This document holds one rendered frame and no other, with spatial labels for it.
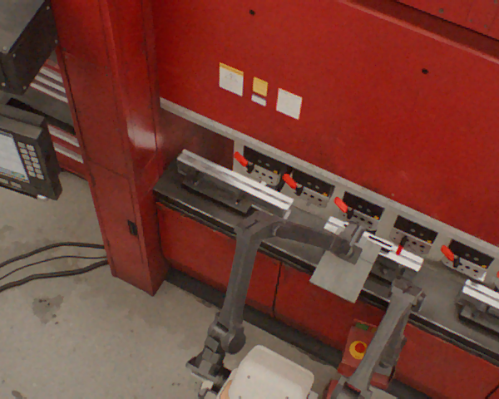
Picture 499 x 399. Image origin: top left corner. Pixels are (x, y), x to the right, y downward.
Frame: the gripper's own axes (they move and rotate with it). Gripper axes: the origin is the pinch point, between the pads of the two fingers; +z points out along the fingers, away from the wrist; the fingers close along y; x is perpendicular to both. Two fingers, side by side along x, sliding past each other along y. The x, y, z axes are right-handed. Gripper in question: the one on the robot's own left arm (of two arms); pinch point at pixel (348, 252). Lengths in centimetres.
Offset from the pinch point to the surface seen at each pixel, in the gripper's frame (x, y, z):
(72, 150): 12, 152, 67
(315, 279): 14.3, 5.8, -5.8
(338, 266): 6.2, 0.6, -1.4
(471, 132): -44, -22, -66
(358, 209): -14.8, 2.3, -13.2
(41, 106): 1, 126, -24
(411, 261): -7.6, -22.1, 9.9
